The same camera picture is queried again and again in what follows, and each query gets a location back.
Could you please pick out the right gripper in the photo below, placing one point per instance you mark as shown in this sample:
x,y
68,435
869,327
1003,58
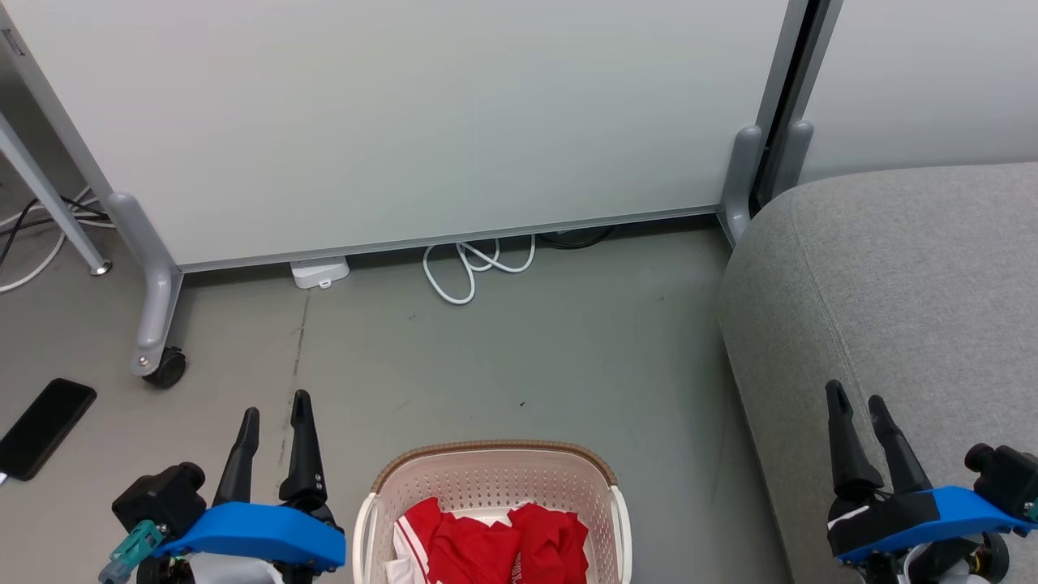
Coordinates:
x,y
957,511

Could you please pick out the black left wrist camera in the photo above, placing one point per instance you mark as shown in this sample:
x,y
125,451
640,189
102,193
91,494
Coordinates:
x,y
158,499

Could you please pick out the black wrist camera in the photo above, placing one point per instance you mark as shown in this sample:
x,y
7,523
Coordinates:
x,y
158,499
1005,478

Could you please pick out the cream plastic laundry basket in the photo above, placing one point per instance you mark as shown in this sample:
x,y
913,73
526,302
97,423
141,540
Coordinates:
x,y
486,478

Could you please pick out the grey curved partition foot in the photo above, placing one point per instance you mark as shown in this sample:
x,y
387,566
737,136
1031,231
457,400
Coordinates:
x,y
158,292

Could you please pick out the white partition panel grey frame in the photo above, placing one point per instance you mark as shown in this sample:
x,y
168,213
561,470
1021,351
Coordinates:
x,y
405,122

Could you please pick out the grey upright partition foot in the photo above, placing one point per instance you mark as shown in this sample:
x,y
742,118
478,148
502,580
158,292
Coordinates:
x,y
799,154
742,178

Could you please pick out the red and white garment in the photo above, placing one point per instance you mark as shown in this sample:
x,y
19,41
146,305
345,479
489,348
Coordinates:
x,y
405,553

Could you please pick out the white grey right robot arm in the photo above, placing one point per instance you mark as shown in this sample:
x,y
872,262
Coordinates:
x,y
932,568

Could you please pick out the grey fabric sofa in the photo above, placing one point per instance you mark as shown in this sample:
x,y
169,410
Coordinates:
x,y
892,284

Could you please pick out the black caster wheel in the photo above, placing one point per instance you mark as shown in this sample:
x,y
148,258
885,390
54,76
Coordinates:
x,y
167,369

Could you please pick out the red printed jersey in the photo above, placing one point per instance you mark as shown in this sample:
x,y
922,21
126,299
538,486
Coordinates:
x,y
519,547

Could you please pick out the white power adapter box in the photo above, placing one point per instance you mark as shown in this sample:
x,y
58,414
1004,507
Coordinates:
x,y
318,271

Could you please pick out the black smartphone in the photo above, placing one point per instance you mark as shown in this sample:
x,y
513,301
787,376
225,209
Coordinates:
x,y
45,426

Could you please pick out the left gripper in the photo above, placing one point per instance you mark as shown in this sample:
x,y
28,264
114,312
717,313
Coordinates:
x,y
259,535

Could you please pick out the grey metal table leg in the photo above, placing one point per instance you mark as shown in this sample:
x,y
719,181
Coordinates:
x,y
49,203

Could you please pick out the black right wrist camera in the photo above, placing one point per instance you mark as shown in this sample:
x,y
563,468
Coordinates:
x,y
1005,478

